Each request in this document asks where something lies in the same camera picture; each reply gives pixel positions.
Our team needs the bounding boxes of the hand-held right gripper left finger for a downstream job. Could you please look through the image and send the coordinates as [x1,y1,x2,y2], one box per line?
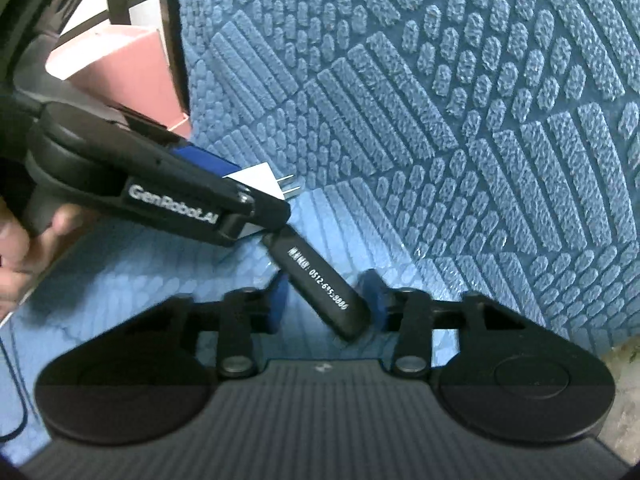
[120,275,292,380]

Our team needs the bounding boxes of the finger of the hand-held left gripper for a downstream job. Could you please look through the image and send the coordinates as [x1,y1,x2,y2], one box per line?
[124,111,240,181]
[219,185,292,247]

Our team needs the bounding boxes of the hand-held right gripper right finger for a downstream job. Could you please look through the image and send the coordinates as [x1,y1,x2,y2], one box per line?
[360,269,533,377]

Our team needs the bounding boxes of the white charger plug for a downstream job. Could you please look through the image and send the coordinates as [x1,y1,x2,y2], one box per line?
[222,161,304,241]

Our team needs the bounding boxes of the black stick with white print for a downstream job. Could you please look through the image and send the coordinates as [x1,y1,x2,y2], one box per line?
[262,227,372,344]

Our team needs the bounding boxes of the pink cardboard box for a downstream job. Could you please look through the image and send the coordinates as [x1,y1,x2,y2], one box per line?
[45,27,194,142]

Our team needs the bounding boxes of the person's left hand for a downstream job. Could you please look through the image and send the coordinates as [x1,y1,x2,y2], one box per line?
[0,195,101,319]

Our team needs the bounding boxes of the blue textured chair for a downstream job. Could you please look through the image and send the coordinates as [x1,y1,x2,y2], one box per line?
[0,0,640,466]

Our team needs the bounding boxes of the black cable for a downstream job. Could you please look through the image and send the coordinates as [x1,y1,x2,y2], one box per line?
[0,310,29,444]

